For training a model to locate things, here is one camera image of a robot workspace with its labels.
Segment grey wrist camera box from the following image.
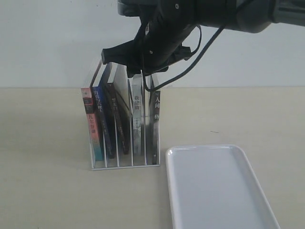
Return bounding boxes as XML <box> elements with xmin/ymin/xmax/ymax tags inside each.
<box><xmin>117</xmin><ymin>0</ymin><xmax>141</xmax><ymax>17</ymax></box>

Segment dark blue moon book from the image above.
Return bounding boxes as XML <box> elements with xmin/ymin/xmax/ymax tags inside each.
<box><xmin>91</xmin><ymin>61</ymin><xmax>116</xmax><ymax>159</ymax></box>

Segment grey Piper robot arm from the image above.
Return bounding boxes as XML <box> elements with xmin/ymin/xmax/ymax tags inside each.
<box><xmin>101</xmin><ymin>0</ymin><xmax>305</xmax><ymax>77</ymax></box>

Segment white rectangular tray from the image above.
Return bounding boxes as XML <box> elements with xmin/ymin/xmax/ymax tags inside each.
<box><xmin>165</xmin><ymin>145</ymin><xmax>279</xmax><ymax>229</ymax></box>

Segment black cable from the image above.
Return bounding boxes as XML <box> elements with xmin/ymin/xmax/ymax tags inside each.
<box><xmin>141</xmin><ymin>23</ymin><xmax>226</xmax><ymax>92</ymax></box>

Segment pink and teal book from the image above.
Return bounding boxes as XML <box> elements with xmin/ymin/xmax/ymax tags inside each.
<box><xmin>80</xmin><ymin>57</ymin><xmax>105</xmax><ymax>161</ymax></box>

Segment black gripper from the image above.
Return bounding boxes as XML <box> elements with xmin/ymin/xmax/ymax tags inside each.
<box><xmin>102</xmin><ymin>0</ymin><xmax>199</xmax><ymax>78</ymax></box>

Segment black book white characters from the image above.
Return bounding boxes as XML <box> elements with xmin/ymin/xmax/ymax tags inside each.
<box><xmin>144</xmin><ymin>90</ymin><xmax>161</xmax><ymax>166</ymax></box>

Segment black brown book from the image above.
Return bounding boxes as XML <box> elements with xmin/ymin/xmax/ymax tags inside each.
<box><xmin>104</xmin><ymin>62</ymin><xmax>130</xmax><ymax>155</ymax></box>

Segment white wire book rack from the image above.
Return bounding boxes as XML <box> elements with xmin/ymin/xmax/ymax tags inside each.
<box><xmin>88</xmin><ymin>73</ymin><xmax>161</xmax><ymax>172</ymax></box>

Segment grey white book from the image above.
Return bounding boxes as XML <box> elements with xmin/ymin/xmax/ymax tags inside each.
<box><xmin>132</xmin><ymin>74</ymin><xmax>144</xmax><ymax>166</ymax></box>

